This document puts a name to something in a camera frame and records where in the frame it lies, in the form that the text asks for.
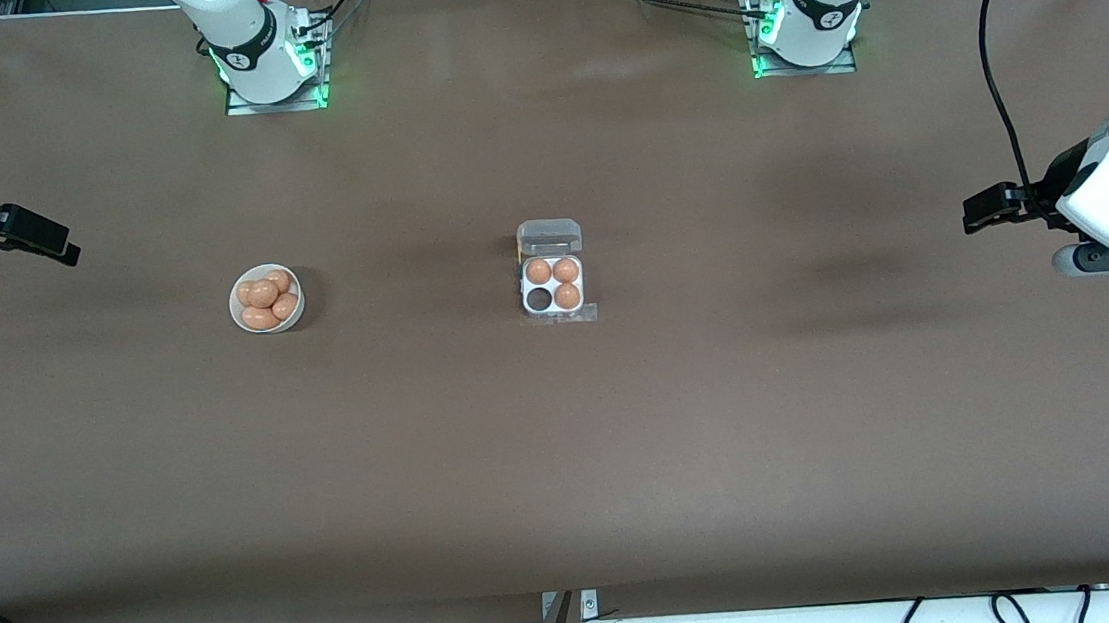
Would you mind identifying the metal table edge bracket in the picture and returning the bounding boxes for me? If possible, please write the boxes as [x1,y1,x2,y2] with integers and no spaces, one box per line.
[539,588,601,623]

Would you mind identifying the clear plastic egg carton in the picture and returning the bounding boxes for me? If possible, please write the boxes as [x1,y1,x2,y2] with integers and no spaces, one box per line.
[514,215,600,329]

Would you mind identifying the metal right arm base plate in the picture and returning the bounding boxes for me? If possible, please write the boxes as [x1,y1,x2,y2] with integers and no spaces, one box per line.
[218,8,334,118]

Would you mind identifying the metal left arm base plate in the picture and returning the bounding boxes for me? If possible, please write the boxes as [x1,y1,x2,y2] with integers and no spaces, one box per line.
[744,0,859,82]

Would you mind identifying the white round bowl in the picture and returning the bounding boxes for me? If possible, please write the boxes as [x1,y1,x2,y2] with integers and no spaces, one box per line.
[226,260,308,338]

